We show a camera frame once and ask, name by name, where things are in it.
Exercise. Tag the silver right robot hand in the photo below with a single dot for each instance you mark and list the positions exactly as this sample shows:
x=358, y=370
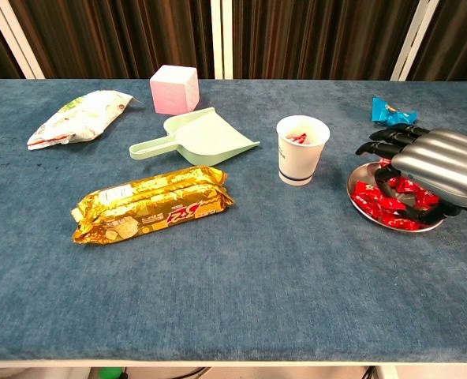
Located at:
x=446, y=166

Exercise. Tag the blue snack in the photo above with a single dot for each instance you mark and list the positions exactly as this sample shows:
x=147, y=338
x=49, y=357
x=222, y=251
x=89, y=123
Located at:
x=391, y=112

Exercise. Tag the silver metal plate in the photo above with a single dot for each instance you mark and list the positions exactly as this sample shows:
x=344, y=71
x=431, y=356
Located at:
x=361, y=173

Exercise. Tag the white paper cup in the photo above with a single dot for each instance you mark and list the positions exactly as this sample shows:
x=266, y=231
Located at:
x=296, y=166

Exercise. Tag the blue felt table cloth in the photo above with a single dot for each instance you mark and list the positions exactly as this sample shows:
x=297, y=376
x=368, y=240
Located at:
x=257, y=276

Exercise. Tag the mint green dustpan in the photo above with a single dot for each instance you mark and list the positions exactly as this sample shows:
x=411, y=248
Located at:
x=210, y=138

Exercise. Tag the pink cube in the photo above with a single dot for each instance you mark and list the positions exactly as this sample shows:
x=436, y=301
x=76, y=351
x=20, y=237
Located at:
x=174, y=92

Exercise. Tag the gold biscuit package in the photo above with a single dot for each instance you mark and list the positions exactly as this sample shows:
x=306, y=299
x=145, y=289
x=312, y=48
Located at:
x=150, y=205

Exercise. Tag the white green snack bag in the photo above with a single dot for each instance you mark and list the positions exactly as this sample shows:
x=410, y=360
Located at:
x=79, y=118

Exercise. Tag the small bright green object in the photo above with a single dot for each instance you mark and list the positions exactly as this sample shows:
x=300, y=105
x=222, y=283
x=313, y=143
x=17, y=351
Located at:
x=111, y=374

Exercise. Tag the white frame post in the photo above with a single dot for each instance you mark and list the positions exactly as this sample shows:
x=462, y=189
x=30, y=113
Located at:
x=221, y=39
x=415, y=39
x=14, y=39

